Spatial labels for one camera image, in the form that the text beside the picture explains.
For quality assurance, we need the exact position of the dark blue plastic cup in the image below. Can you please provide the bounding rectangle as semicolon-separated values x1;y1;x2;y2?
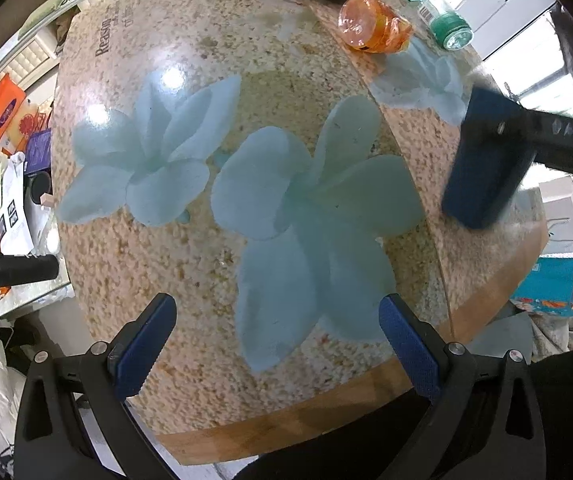
442;86;535;230

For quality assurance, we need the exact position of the orange plastic cup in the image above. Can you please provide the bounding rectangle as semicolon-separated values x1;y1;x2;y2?
337;0;413;54

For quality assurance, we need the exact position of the black tube on side table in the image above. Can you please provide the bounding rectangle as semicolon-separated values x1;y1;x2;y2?
0;252;60;289

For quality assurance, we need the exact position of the white tufted tv cabinet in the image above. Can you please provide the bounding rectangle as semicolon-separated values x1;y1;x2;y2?
0;0;102;90

